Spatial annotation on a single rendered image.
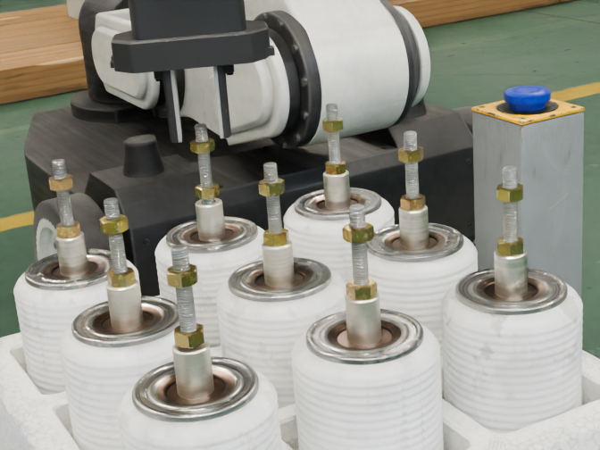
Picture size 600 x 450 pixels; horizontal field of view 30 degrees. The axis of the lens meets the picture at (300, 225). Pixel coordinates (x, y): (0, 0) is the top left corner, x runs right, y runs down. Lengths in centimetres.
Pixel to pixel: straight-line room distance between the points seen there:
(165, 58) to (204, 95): 53
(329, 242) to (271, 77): 25
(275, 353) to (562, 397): 20
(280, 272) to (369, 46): 39
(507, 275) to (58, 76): 203
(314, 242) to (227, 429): 32
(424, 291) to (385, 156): 50
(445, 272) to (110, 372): 26
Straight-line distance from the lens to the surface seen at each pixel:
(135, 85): 146
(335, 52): 112
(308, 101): 111
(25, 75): 268
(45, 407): 84
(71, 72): 271
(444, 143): 137
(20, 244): 173
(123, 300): 76
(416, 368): 70
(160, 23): 85
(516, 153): 97
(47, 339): 86
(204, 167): 90
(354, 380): 69
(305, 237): 94
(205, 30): 85
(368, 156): 131
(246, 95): 116
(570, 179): 101
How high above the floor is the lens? 57
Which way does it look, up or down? 20 degrees down
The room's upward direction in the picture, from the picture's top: 4 degrees counter-clockwise
